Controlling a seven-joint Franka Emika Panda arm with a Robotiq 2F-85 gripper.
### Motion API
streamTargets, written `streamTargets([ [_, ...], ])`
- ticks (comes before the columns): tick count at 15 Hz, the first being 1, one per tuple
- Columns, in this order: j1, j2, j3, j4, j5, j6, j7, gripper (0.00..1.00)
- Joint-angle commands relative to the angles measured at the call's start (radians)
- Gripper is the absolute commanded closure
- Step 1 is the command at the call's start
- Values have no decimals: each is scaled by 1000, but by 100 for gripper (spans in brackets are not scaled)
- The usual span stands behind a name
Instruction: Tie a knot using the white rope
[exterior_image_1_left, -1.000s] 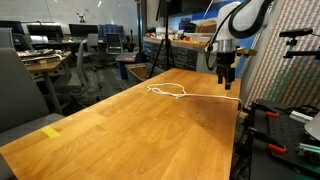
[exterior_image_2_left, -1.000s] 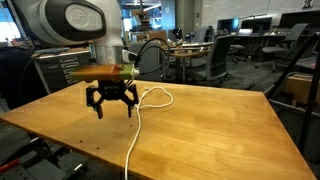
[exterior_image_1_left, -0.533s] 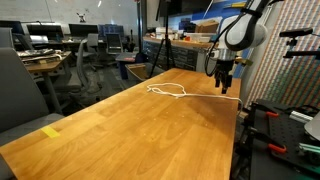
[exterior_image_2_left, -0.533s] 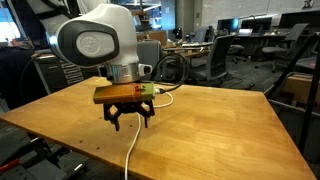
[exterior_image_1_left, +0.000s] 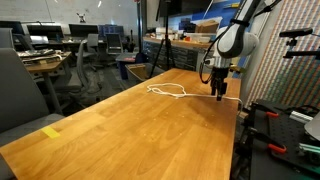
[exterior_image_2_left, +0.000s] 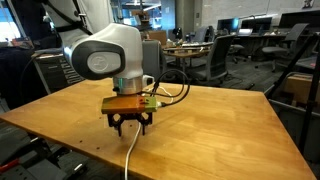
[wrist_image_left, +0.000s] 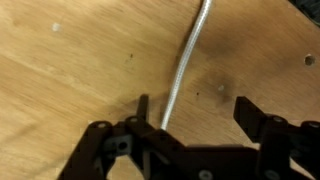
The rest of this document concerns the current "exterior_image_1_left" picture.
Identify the large grey office chair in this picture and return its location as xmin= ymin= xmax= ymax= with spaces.
xmin=0 ymin=47 xmax=65 ymax=180

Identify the grey drawer cabinet wooden top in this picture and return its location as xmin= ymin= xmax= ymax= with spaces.
xmin=142 ymin=36 xmax=218 ymax=77

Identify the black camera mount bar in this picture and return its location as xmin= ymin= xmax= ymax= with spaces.
xmin=283 ymin=37 xmax=320 ymax=60

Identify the silver aluminium extrusion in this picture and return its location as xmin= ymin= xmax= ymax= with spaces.
xmin=289 ymin=110 xmax=314 ymax=124

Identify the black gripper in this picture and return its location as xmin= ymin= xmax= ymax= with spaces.
xmin=210 ymin=66 xmax=230 ymax=102

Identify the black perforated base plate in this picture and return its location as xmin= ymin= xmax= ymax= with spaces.
xmin=248 ymin=98 xmax=320 ymax=180

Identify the white rope black end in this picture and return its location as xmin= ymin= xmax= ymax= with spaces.
xmin=146 ymin=82 xmax=244 ymax=116

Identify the yellow tape patch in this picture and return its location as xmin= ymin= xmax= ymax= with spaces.
xmin=41 ymin=125 xmax=62 ymax=139

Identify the cardboard box on cabinet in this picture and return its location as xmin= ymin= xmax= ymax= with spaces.
xmin=194 ymin=19 xmax=220 ymax=34

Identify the black mesh office chair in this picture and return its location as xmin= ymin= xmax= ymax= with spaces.
xmin=105 ymin=33 xmax=124 ymax=56

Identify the black camera on mount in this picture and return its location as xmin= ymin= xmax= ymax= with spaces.
xmin=279 ymin=27 xmax=314 ymax=38

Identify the wooden office desk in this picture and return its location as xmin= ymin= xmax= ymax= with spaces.
xmin=24 ymin=50 xmax=73 ymax=114

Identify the grey storage bin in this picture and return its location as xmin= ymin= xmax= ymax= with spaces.
xmin=124 ymin=63 xmax=165 ymax=86

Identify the grey swivel office chair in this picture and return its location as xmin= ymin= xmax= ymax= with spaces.
xmin=54 ymin=33 xmax=101 ymax=104

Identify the black clamp orange handle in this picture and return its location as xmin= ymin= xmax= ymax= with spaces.
xmin=248 ymin=101 xmax=280 ymax=119
xmin=244 ymin=126 xmax=288 ymax=155

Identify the cardboard box in bin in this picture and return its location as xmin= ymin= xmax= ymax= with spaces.
xmin=128 ymin=63 xmax=148 ymax=80

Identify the black computer monitor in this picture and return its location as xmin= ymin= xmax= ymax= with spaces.
xmin=68 ymin=23 xmax=99 ymax=38
xmin=26 ymin=23 xmax=64 ymax=38
xmin=0 ymin=20 xmax=25 ymax=36

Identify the green metal rail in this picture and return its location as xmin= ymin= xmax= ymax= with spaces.
xmin=298 ymin=142 xmax=320 ymax=155

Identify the black tripod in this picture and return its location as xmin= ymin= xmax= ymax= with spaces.
xmin=148 ymin=0 xmax=177 ymax=79

